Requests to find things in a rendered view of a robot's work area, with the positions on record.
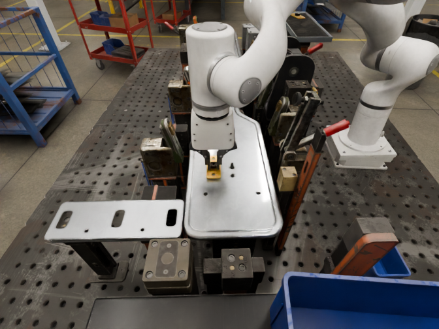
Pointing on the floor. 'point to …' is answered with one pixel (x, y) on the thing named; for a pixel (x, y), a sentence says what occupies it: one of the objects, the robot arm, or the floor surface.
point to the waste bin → (421, 25)
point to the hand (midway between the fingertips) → (213, 160)
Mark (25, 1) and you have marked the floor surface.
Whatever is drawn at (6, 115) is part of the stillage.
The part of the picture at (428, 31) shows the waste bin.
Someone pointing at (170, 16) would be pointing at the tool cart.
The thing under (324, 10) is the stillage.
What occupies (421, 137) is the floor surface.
